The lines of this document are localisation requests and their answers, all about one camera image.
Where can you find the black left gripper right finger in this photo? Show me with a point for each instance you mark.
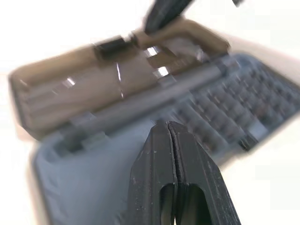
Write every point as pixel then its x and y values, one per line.
pixel 199 173

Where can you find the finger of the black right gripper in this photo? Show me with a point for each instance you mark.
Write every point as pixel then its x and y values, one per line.
pixel 164 16

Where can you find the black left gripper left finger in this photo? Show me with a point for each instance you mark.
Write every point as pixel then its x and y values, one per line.
pixel 150 173

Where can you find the grey tool case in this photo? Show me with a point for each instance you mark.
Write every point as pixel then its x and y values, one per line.
pixel 82 182

